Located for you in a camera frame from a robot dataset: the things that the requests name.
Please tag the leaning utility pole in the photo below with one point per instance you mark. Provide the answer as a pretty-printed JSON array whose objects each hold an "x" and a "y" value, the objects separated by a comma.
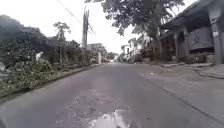
[{"x": 85, "y": 30}]

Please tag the overgrown green bushes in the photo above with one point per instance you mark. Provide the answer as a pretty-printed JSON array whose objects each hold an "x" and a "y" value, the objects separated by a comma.
[{"x": 23, "y": 50}]

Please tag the grey asphalt road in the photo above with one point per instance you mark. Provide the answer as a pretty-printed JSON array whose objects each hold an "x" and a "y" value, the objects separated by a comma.
[{"x": 110, "y": 83}]

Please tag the pale concrete pavement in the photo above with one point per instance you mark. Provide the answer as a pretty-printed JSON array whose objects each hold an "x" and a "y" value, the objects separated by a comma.
[{"x": 200, "y": 91}]

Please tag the thin tall tree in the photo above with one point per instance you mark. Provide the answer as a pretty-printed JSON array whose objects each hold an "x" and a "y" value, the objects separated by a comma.
[{"x": 61, "y": 28}]

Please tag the pale buildings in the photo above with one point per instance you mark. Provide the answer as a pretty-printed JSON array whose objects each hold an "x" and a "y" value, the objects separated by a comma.
[{"x": 134, "y": 46}]

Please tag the dark roofed building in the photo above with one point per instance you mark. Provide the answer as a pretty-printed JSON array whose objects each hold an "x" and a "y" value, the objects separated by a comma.
[{"x": 200, "y": 33}]

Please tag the puddle of water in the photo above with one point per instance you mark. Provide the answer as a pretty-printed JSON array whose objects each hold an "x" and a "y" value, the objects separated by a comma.
[{"x": 110, "y": 120}]

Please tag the large leafy tree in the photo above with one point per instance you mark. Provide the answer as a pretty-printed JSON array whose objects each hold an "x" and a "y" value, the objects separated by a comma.
[{"x": 140, "y": 13}]

